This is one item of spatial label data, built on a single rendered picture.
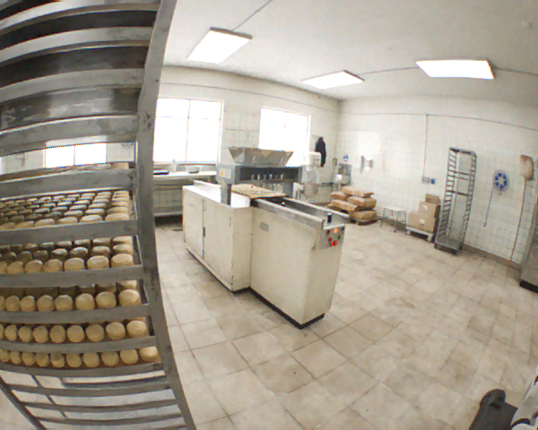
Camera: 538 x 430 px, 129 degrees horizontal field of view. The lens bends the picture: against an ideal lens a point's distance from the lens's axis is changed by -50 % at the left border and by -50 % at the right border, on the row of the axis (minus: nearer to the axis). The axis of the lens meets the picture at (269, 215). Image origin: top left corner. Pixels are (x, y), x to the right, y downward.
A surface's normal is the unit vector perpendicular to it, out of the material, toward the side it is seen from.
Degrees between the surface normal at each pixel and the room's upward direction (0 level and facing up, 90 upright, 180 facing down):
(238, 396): 0
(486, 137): 90
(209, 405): 0
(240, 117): 90
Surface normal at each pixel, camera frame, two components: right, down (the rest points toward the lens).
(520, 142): -0.85, 0.07
